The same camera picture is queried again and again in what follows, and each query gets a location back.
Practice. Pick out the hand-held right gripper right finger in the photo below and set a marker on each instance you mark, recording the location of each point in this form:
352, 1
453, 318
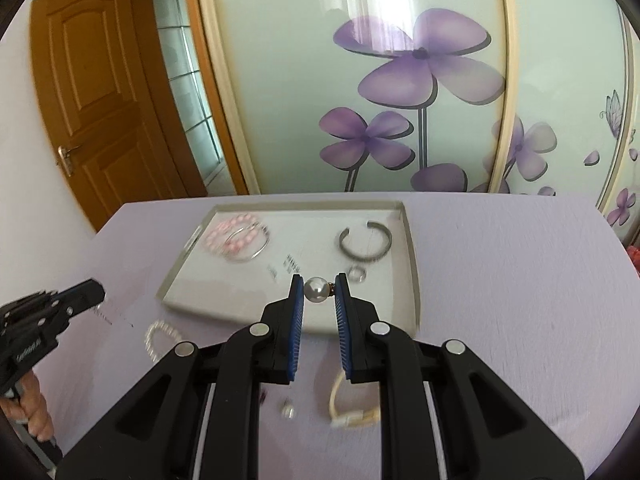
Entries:
345, 330

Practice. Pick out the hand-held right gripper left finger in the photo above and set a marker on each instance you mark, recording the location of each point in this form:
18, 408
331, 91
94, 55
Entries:
297, 330

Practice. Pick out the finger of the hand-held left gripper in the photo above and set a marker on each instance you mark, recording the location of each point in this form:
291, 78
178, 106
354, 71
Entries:
85, 309
80, 292

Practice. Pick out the large pearl earring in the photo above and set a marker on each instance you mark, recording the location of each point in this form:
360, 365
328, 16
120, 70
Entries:
315, 290

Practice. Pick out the thin silver bangle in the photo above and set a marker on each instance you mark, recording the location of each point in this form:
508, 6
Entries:
260, 252

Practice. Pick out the grey shallow box tray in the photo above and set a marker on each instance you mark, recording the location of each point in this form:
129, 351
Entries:
320, 240

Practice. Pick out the person's left hand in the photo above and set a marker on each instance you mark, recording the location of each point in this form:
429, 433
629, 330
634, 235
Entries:
37, 405

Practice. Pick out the small pearl stud earring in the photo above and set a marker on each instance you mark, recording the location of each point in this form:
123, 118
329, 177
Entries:
287, 410

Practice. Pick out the cream wrist watch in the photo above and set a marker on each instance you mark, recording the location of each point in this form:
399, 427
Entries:
350, 420

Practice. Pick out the brown wooden door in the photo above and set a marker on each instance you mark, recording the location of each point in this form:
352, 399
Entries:
100, 85

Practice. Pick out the flower print sliding wardrobe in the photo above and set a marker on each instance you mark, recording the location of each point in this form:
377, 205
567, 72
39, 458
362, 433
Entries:
300, 110

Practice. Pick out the gridded glass panel door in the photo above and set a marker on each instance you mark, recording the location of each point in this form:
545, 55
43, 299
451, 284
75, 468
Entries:
185, 85

